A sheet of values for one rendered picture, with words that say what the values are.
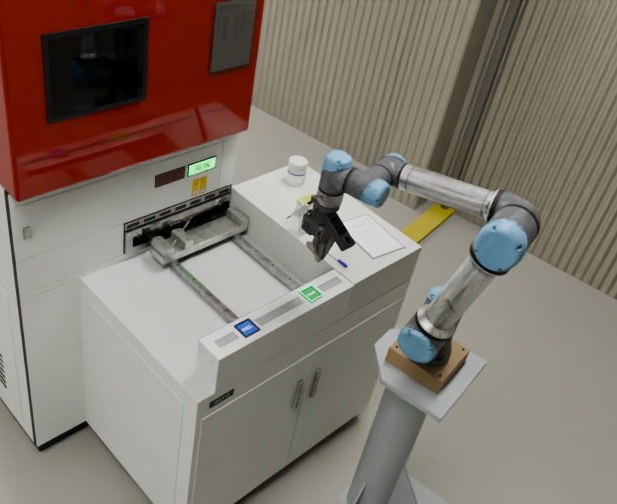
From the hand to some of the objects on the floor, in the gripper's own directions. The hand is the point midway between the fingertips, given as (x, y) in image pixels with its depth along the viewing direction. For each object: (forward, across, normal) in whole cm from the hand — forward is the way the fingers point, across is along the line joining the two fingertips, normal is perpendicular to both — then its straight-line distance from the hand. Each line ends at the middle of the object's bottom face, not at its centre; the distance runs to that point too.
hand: (320, 259), depth 214 cm
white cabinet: (+111, -2, -26) cm, 114 cm away
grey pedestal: (+111, -23, +43) cm, 121 cm away
